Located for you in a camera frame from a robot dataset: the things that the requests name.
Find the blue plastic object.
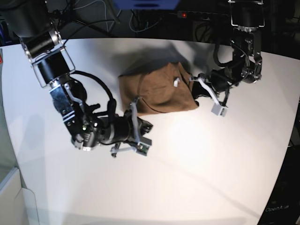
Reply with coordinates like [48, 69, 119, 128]
[113, 0, 180, 10]

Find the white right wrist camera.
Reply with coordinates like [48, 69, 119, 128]
[136, 137, 152, 156]

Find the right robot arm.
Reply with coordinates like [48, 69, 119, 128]
[0, 0, 152, 157]

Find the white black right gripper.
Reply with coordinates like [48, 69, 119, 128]
[103, 97, 153, 158]

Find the white cable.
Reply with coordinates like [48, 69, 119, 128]
[77, 0, 122, 32]

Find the brown T-shirt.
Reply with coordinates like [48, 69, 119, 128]
[118, 62, 198, 116]

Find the black power strip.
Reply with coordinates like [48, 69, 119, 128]
[176, 11, 230, 21]

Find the black OpenArm box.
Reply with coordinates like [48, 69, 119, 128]
[258, 145, 300, 225]

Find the white foam board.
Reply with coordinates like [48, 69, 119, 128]
[0, 167, 40, 225]

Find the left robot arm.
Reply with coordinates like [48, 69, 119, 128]
[192, 0, 265, 106]

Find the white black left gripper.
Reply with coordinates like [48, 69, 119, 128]
[191, 71, 231, 107]

